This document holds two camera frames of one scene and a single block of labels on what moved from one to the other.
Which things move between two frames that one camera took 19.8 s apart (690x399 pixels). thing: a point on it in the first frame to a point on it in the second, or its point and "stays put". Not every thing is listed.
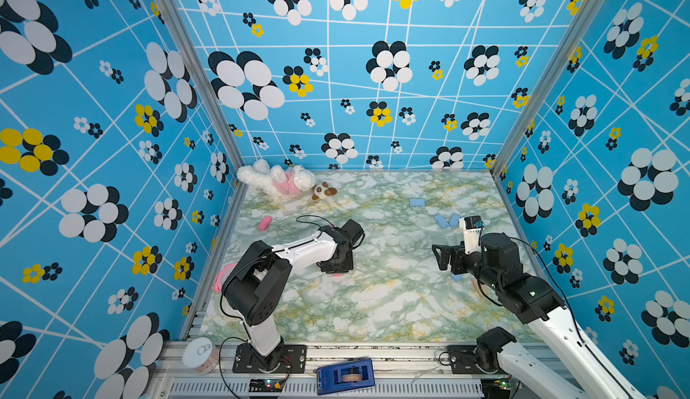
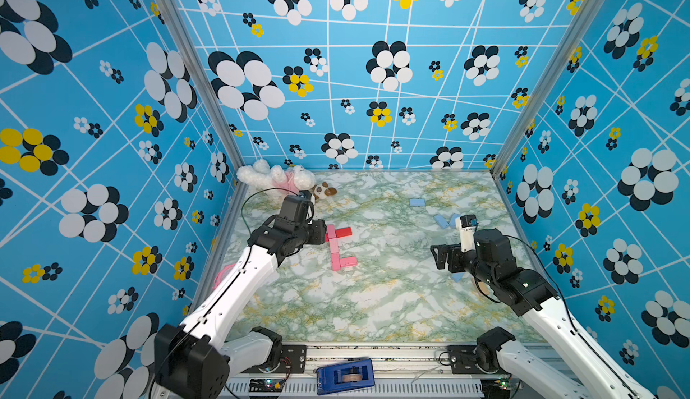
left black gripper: [329, 268] to [320, 230]
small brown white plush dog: [320, 191] stays put
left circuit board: [266, 385] stays put
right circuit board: [496, 386] stays put
